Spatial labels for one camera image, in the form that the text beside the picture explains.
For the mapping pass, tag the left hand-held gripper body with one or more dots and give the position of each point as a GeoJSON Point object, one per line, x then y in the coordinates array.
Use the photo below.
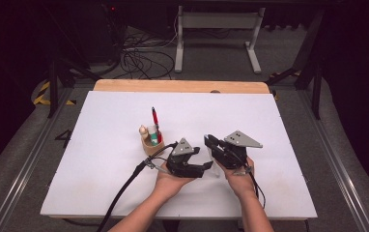
{"type": "Point", "coordinates": [181, 162]}

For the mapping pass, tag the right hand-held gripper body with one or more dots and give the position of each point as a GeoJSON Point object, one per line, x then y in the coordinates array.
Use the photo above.
{"type": "Point", "coordinates": [234, 151]}

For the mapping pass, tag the wooden pen holder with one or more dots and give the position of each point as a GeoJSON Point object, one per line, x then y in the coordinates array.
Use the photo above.
{"type": "Point", "coordinates": [152, 150]}

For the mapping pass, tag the white green glue stick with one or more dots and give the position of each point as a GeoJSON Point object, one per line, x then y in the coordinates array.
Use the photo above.
{"type": "Point", "coordinates": [153, 135]}

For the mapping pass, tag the red pen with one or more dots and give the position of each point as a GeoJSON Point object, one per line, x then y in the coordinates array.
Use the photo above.
{"type": "Point", "coordinates": [155, 121]}

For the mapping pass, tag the person's left hand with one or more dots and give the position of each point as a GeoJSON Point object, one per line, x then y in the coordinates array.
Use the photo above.
{"type": "Point", "coordinates": [169, 185]}

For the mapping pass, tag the person's right hand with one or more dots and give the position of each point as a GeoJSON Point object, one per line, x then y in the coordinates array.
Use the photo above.
{"type": "Point", "coordinates": [240, 183]}

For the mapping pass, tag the white board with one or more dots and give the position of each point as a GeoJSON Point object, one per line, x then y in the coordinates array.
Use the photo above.
{"type": "Point", "coordinates": [221, 109]}

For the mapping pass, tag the black metal stand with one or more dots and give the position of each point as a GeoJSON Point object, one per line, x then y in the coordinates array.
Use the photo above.
{"type": "Point", "coordinates": [53, 90]}
{"type": "Point", "coordinates": [317, 93]}

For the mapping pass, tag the white metal stand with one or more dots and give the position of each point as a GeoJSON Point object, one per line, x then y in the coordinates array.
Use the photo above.
{"type": "Point", "coordinates": [218, 20]}

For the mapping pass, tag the aluminium rail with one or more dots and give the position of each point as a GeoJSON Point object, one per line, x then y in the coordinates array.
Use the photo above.
{"type": "Point", "coordinates": [343, 180]}
{"type": "Point", "coordinates": [21, 180]}

